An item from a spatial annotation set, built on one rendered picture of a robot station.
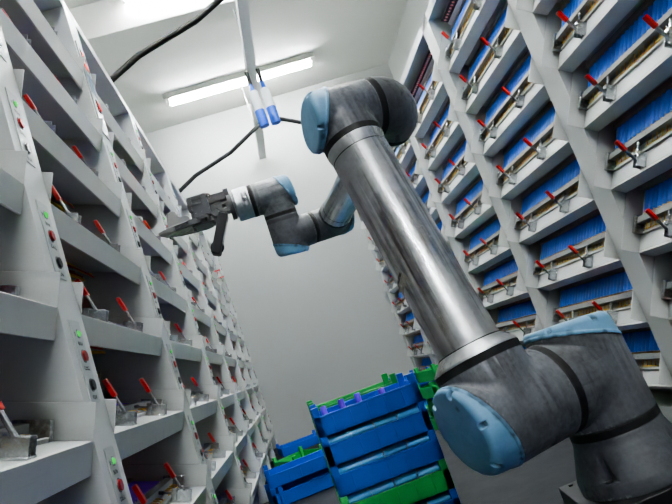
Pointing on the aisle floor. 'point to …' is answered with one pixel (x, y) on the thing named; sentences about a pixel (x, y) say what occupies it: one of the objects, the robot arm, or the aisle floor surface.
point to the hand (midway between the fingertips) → (164, 236)
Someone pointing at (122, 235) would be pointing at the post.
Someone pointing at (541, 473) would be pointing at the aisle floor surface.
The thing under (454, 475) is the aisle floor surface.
